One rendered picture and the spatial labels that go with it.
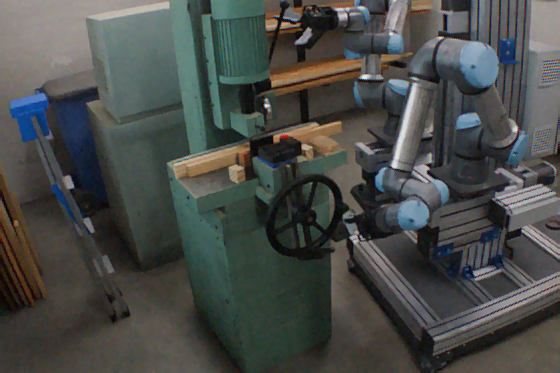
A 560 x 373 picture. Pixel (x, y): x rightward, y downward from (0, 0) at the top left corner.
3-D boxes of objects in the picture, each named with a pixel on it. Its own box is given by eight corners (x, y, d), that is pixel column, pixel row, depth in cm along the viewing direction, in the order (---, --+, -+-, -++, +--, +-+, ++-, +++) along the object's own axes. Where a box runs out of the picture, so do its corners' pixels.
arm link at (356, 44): (371, 61, 168) (370, 31, 163) (341, 60, 172) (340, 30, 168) (375, 56, 174) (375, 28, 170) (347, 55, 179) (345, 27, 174)
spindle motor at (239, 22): (232, 89, 151) (222, -9, 138) (211, 79, 165) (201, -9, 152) (279, 78, 159) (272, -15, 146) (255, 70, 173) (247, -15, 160)
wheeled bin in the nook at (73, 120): (72, 227, 314) (36, 94, 274) (61, 197, 358) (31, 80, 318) (157, 199, 343) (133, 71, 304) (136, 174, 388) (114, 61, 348)
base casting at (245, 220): (223, 241, 158) (219, 218, 155) (168, 181, 204) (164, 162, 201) (330, 201, 178) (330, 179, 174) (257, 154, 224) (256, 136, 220)
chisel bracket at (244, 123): (248, 142, 165) (246, 119, 161) (231, 131, 176) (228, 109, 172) (266, 136, 168) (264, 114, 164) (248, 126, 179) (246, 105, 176)
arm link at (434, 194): (421, 170, 135) (396, 187, 130) (452, 182, 126) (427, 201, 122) (421, 192, 139) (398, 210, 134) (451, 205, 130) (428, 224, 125)
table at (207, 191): (208, 227, 142) (206, 210, 140) (175, 190, 167) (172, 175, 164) (364, 172, 169) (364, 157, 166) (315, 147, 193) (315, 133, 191)
